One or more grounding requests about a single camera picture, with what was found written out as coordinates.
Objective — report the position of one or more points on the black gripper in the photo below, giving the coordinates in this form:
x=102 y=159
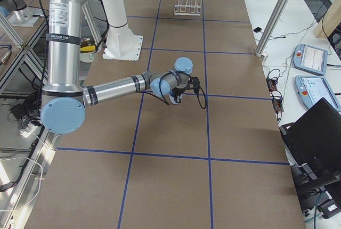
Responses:
x=177 y=91

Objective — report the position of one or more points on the white wire cup holder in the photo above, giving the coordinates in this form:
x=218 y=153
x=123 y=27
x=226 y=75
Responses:
x=188 y=7

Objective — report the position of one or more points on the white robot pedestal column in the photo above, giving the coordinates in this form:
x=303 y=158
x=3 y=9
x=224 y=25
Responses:
x=122 y=43

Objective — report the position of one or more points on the near blue teach pendant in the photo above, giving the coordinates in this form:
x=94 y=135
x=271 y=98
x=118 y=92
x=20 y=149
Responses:
x=313 y=88

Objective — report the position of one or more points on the blue teach pendant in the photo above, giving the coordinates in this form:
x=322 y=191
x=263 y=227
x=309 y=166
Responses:
x=313 y=88
x=310 y=59

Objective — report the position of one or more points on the second grey robot arm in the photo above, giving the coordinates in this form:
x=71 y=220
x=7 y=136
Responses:
x=23 y=15

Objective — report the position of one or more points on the small black phone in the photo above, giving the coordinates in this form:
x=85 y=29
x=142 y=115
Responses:
x=258 y=29

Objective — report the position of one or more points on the black laptop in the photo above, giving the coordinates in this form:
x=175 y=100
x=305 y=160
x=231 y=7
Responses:
x=314 y=139

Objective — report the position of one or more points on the far blue teach pendant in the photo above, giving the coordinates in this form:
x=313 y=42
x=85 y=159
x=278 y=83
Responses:
x=310 y=59

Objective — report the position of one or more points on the aluminium frame post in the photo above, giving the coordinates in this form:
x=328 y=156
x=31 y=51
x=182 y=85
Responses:
x=271 y=24

